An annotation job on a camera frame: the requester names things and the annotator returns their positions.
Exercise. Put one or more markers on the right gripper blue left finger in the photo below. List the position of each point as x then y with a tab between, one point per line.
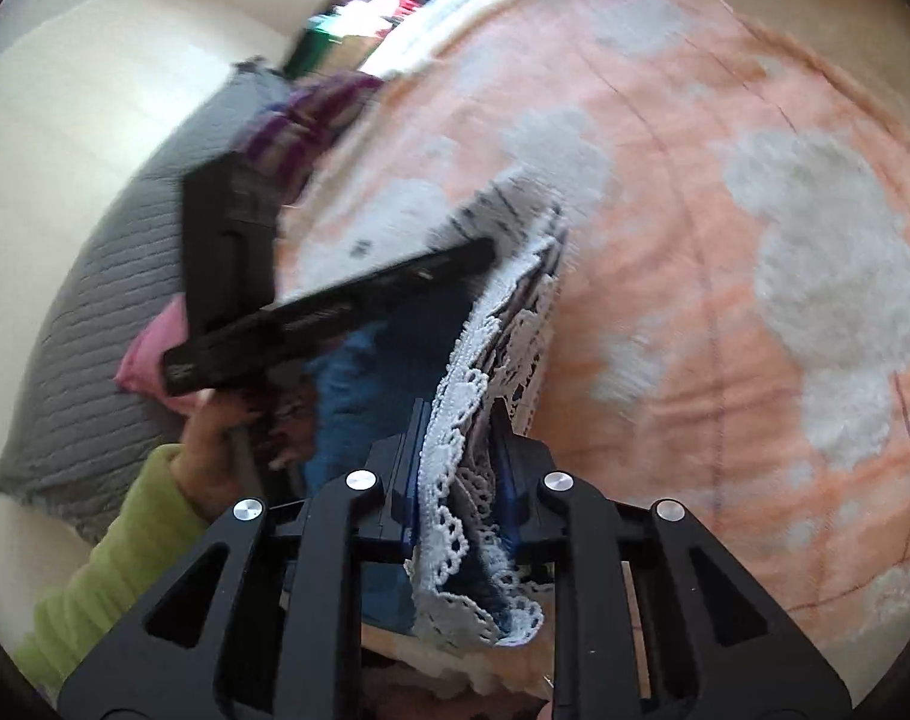
405	487

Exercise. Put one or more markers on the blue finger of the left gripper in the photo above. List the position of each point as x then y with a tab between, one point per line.
442	267

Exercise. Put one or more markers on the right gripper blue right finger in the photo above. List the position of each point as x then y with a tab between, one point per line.
513	459

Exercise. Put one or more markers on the blue pants with lace trim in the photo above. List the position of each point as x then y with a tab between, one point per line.
461	349

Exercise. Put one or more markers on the green left sleeve forearm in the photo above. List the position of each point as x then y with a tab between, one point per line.
155	526

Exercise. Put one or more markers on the left hand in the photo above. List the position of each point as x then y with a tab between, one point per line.
215	461

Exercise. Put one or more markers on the right hand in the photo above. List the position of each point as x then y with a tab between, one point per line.
556	707

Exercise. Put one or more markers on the pink pillow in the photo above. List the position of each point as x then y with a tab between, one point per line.
140	369

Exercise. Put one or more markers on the purple striped cloth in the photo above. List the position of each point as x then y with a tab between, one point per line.
286	141

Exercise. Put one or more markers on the grey quilted headboard cushion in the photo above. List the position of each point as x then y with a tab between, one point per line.
77	440

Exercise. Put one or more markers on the pile of clothes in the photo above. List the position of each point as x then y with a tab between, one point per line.
342	35

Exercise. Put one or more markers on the orange white bear blanket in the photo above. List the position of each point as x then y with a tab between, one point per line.
732	324

